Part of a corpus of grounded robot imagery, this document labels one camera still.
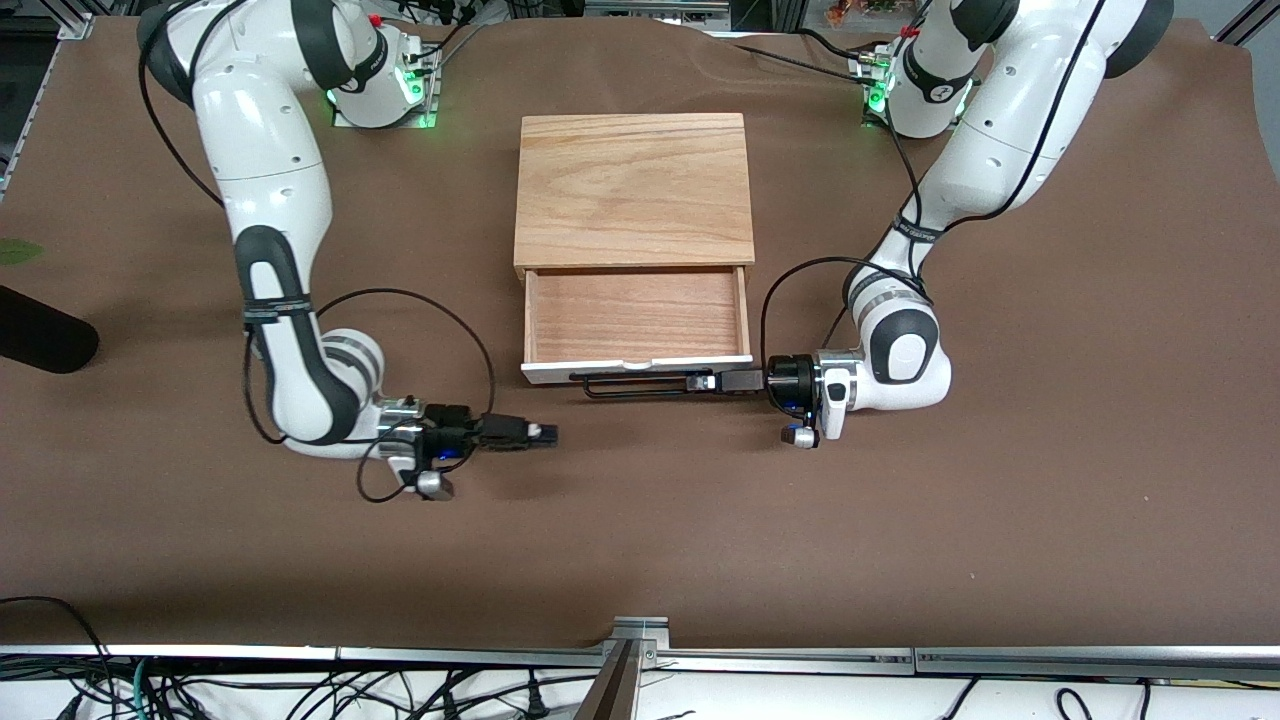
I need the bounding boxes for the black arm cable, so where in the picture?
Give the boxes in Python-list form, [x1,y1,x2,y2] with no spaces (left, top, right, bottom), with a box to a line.
[760,0,1109,373]
[137,0,498,504]

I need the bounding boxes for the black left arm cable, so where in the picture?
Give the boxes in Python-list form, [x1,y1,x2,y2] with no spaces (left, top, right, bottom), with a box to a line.
[760,0,1109,373]

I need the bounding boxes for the light wooden drawer cabinet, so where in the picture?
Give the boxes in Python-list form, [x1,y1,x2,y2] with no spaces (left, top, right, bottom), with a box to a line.
[513,112,756,283]

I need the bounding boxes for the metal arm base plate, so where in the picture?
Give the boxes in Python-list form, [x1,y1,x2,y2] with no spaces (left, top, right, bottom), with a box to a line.
[850,48,969,133]
[332,45,443,131]

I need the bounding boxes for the aluminium corner profile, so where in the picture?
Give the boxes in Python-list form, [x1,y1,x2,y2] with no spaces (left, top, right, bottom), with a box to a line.
[1212,0,1280,47]
[58,0,139,43]

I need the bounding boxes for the black cable on cover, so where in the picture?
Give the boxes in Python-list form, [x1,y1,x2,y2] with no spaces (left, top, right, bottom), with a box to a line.
[735,28,883,85]

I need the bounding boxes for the black cylindrical object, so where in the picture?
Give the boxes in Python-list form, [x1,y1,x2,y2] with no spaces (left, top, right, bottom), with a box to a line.
[0,284,100,375]

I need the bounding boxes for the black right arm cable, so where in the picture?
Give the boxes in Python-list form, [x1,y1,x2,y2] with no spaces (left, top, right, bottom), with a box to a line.
[137,0,498,504]

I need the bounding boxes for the white-fronted wooden drawer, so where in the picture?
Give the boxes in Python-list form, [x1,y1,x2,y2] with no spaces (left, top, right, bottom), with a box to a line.
[520,264,757,387]

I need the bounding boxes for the black metal drawer handle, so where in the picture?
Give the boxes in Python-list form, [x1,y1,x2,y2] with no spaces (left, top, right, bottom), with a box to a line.
[569,368,717,400]

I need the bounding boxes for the brown table cover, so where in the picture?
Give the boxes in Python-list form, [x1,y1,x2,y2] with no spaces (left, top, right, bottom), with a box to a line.
[0,15,1280,649]

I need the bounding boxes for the black looped floor cable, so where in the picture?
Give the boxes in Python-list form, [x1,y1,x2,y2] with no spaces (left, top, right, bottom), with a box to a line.
[0,596,113,701]

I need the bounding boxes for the aluminium frame rail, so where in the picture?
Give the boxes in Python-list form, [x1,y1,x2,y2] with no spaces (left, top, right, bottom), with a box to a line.
[0,644,1280,683]

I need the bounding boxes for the aluminium frame post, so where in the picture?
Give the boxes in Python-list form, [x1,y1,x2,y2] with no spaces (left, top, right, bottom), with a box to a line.
[574,615,671,720]

